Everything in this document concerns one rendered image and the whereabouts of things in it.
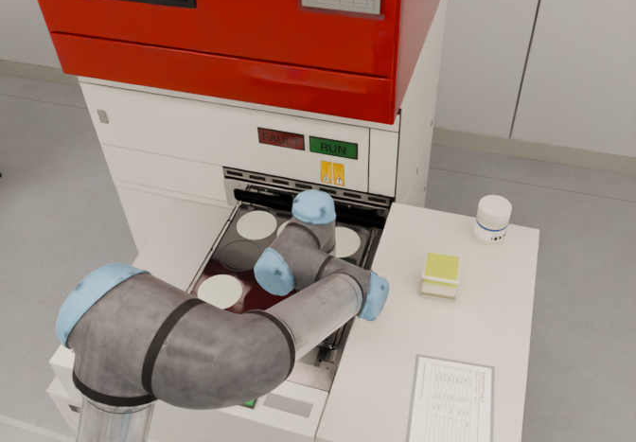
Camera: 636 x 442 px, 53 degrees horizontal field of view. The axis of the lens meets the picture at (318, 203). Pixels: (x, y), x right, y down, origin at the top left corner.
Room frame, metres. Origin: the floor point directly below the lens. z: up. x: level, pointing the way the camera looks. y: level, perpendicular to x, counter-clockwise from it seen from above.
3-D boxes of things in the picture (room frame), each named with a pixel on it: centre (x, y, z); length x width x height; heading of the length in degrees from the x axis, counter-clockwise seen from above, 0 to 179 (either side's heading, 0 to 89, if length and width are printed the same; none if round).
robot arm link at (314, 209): (0.81, 0.01, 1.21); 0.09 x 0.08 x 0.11; 149
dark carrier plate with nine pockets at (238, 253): (0.98, 0.09, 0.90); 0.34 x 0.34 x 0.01; 71
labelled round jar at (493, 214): (0.99, -0.39, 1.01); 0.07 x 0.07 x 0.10
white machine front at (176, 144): (1.26, 0.20, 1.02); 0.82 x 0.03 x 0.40; 71
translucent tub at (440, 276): (0.85, -0.25, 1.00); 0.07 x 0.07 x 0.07; 75
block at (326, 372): (0.67, 0.00, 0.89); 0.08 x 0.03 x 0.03; 161
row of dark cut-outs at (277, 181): (1.19, 0.03, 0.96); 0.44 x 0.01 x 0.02; 71
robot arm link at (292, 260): (0.72, 0.05, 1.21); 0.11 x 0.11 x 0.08; 59
